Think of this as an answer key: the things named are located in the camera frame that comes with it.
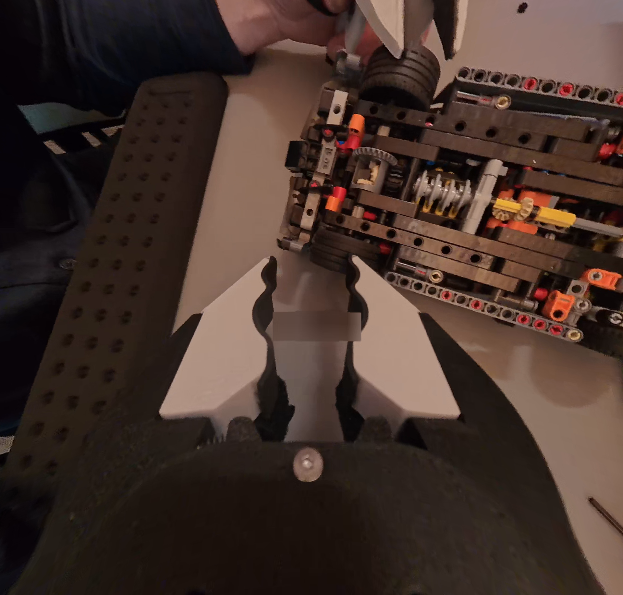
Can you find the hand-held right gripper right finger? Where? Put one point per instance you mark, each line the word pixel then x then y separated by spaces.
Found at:
pixel 399 361

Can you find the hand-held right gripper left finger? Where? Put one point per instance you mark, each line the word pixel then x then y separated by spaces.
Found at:
pixel 214 361

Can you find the person's left forearm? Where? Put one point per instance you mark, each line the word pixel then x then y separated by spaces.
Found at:
pixel 121 30

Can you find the person's left hand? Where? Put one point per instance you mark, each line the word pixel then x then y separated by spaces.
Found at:
pixel 263 6

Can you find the lego car model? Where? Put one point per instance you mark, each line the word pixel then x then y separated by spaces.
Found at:
pixel 462 191

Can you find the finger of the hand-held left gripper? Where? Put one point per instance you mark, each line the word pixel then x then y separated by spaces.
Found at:
pixel 461 1
pixel 379 6

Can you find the black lego axle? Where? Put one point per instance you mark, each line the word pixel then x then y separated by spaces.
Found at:
pixel 608 514

